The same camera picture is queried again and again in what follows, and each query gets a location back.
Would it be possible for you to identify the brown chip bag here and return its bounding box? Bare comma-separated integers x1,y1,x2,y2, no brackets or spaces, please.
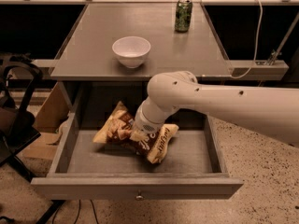
93,101,178,164

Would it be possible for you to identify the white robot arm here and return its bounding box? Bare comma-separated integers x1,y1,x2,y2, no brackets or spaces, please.
135,71,299,147

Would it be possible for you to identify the grey counter cabinet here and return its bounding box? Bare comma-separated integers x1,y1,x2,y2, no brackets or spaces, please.
51,2,230,109

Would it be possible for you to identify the grey open drawer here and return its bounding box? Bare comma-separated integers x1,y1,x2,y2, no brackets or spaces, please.
32,82,243,200

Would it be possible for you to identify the metal drawer knob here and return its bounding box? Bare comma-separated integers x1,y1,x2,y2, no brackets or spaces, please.
135,190,145,201

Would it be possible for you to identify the white bowl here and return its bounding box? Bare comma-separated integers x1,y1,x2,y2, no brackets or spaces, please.
112,36,151,68

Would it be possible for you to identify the cardboard box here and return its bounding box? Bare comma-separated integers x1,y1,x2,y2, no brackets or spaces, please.
21,81,71,161

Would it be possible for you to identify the green soda can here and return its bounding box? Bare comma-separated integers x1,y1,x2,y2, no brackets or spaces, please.
175,0,192,33

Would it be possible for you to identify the black chair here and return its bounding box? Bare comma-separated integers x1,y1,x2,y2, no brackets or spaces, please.
0,53,66,224

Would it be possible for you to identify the metal diagonal brace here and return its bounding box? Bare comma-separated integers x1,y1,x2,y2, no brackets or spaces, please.
265,11,299,66

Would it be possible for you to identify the black floor cable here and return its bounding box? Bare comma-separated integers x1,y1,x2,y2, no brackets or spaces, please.
51,199,100,224

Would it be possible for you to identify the white cable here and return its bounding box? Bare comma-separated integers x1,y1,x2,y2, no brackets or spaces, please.
229,0,263,80

